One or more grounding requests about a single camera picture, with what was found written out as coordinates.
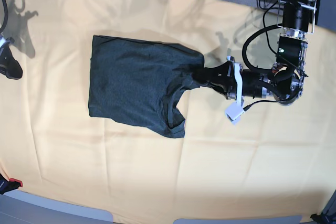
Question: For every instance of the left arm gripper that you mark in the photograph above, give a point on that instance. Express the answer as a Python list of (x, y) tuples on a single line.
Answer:
[(220, 79)]

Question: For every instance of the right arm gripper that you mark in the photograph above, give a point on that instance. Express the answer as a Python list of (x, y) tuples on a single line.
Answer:
[(10, 67)]

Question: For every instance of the dark green long-sleeve shirt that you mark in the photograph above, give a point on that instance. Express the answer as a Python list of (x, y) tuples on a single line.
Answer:
[(140, 83)]

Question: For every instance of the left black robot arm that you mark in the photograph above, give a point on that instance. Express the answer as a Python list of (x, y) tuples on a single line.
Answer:
[(284, 80)]

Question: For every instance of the yellow table cloth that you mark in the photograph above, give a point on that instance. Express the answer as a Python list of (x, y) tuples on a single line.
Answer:
[(277, 161)]

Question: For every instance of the red and black clamp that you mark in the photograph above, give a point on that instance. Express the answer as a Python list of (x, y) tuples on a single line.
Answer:
[(9, 185)]

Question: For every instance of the black clamp right corner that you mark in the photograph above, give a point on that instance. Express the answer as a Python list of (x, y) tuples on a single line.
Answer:
[(323, 218)]

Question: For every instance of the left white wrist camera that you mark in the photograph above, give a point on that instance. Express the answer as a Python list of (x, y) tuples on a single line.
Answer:
[(234, 112)]

